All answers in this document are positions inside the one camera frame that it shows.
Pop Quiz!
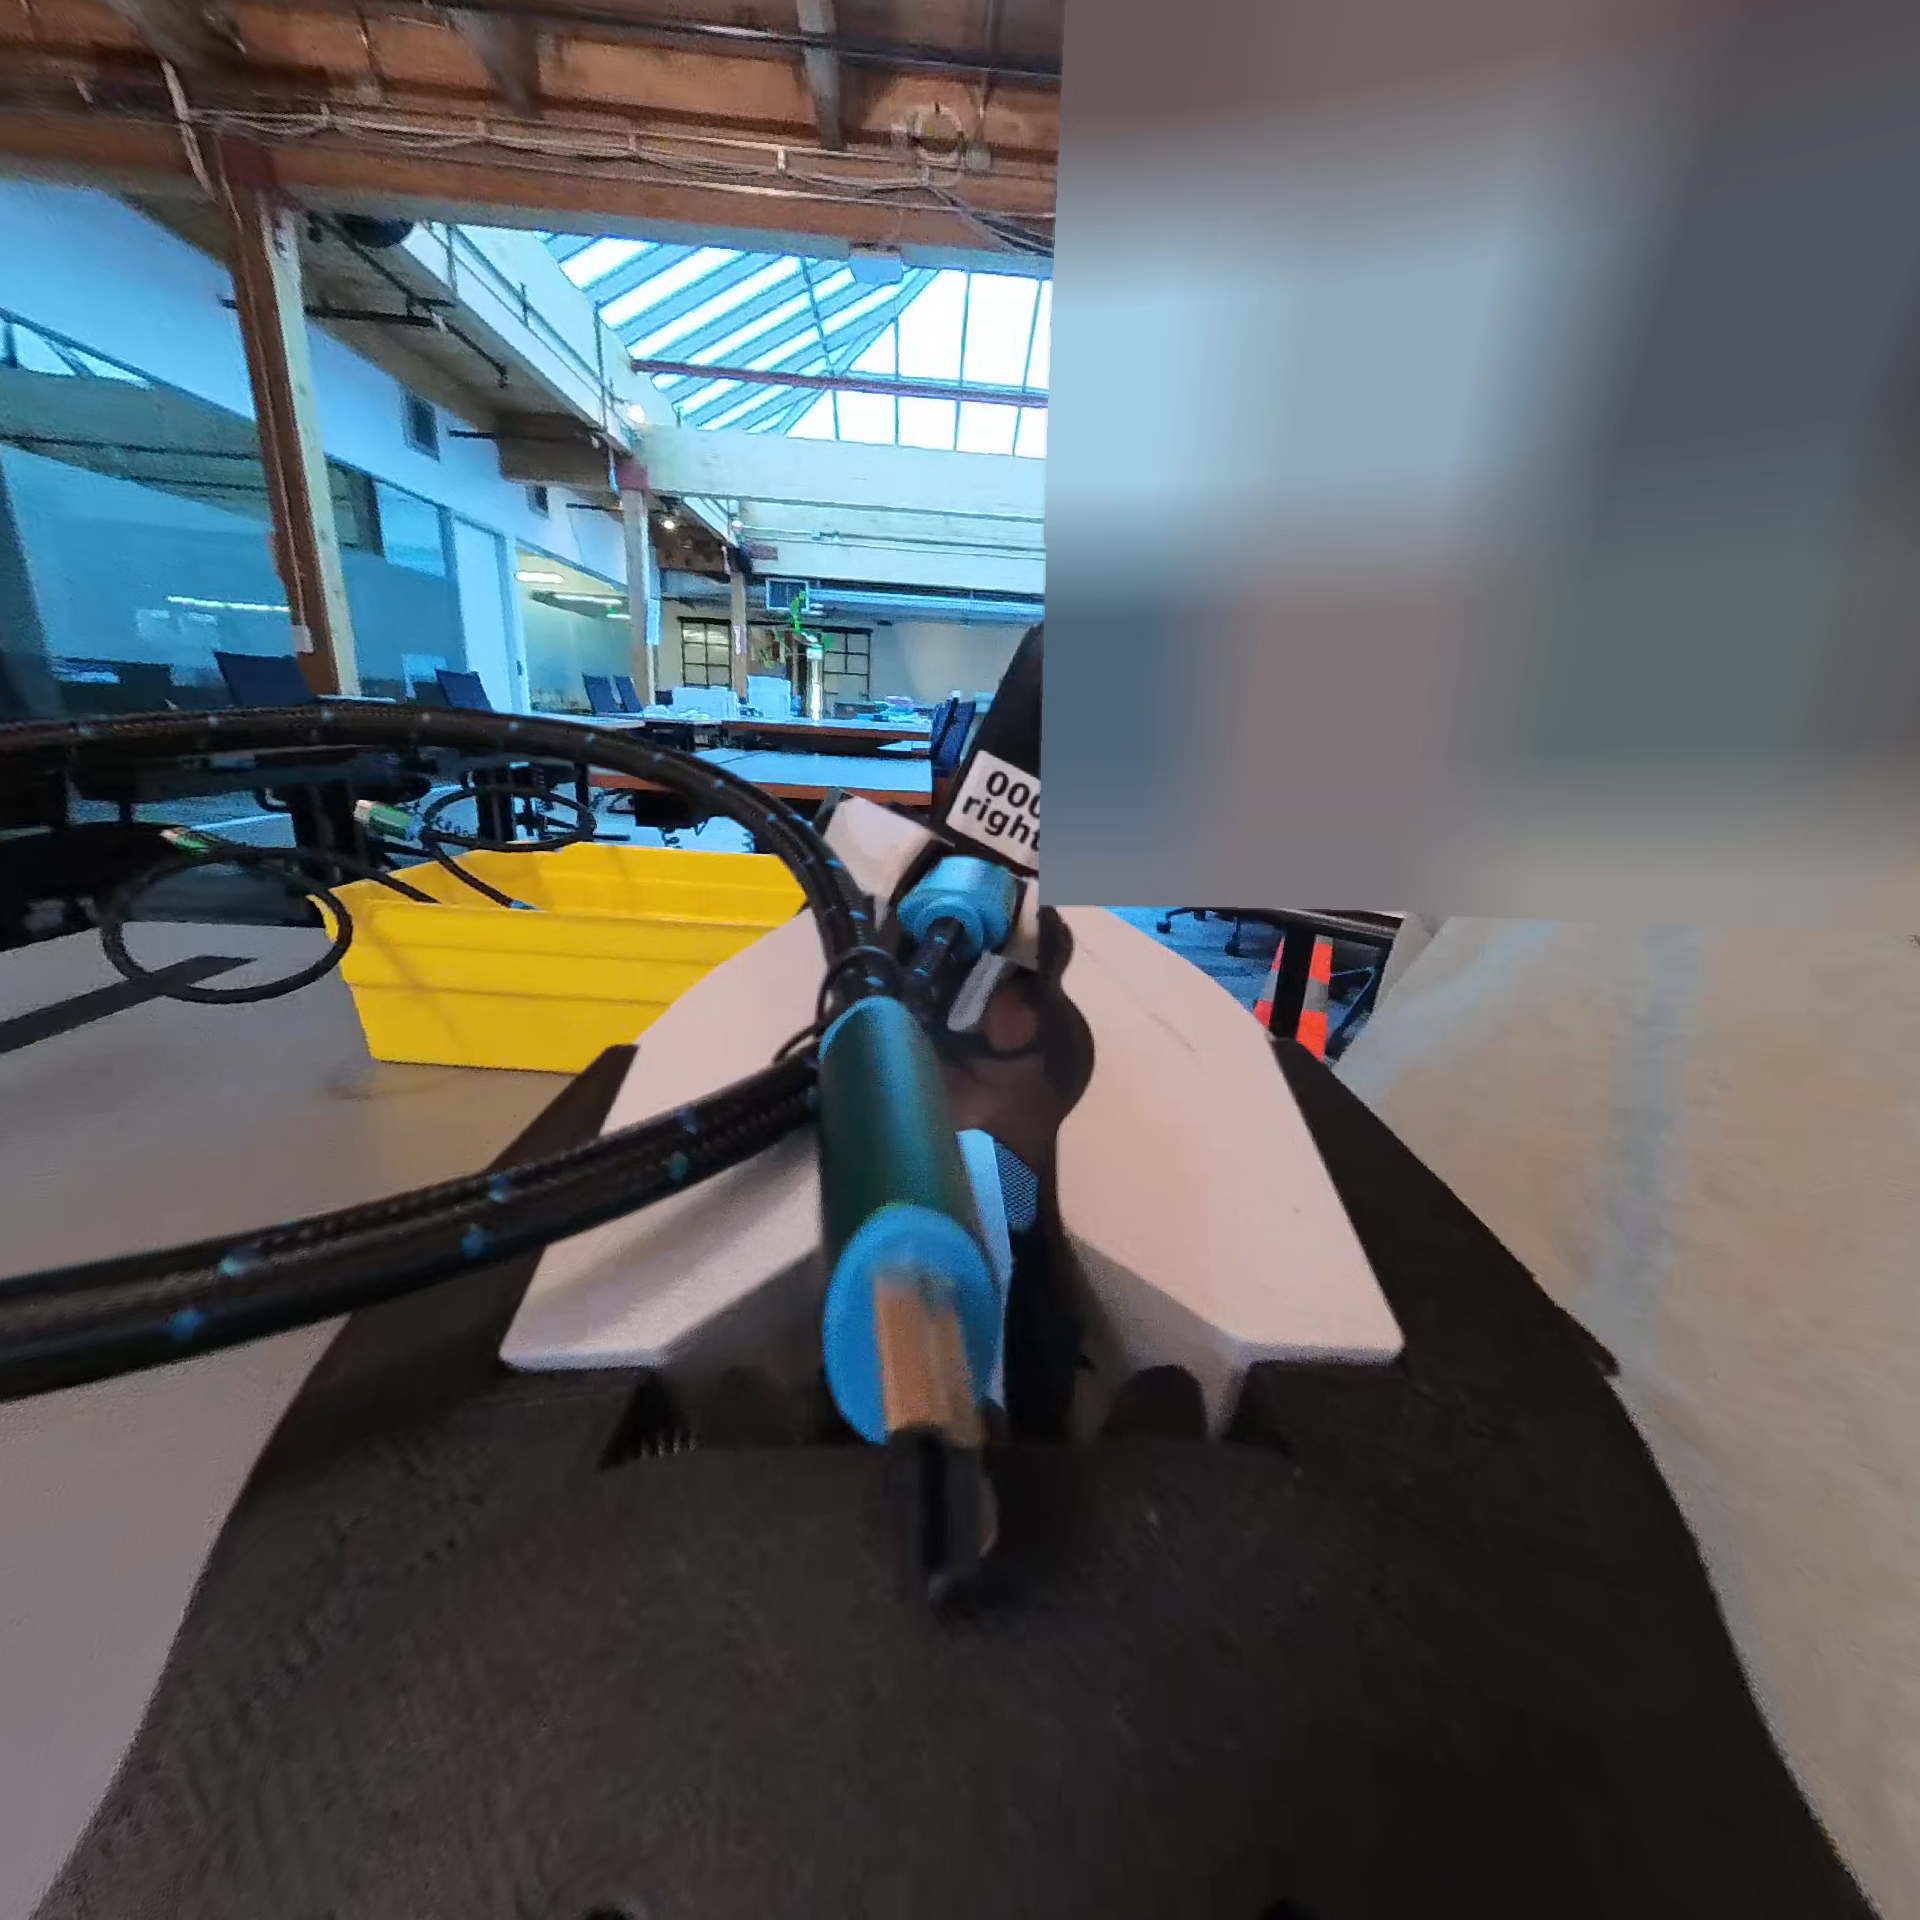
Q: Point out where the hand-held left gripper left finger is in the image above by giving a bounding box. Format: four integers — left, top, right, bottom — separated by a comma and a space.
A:
496, 914, 843, 1390

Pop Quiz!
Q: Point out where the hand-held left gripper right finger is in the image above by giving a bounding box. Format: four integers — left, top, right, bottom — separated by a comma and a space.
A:
1033, 902, 1407, 1436

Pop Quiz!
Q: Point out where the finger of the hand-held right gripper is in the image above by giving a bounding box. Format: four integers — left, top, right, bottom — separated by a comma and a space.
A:
942, 902, 1054, 1034
814, 792, 966, 902

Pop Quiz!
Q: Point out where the yellow plastic bin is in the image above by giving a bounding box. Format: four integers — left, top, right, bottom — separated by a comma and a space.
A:
318, 842, 811, 1074

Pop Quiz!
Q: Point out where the wooden office desk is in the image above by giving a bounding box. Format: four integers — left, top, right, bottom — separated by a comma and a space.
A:
583, 742, 938, 813

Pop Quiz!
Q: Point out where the orange traffic cone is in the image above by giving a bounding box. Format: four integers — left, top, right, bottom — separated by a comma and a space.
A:
1251, 937, 1338, 1060

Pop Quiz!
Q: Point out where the wooden support column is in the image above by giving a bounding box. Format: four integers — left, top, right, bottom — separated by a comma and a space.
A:
221, 150, 365, 700
617, 478, 663, 707

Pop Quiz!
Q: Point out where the glass skylight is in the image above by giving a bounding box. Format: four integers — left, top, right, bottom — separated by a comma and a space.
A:
542, 227, 1054, 459

